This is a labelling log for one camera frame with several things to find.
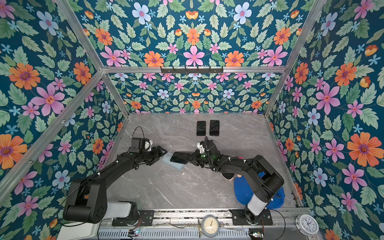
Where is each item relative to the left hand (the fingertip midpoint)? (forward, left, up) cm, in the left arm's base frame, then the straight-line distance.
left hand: (165, 150), depth 87 cm
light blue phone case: (-1, +1, -10) cm, 10 cm away
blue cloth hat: (-24, -43, -9) cm, 50 cm away
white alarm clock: (-41, -69, -6) cm, 80 cm away
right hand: (-6, -12, +1) cm, 13 cm away
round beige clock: (-38, -24, -6) cm, 45 cm away
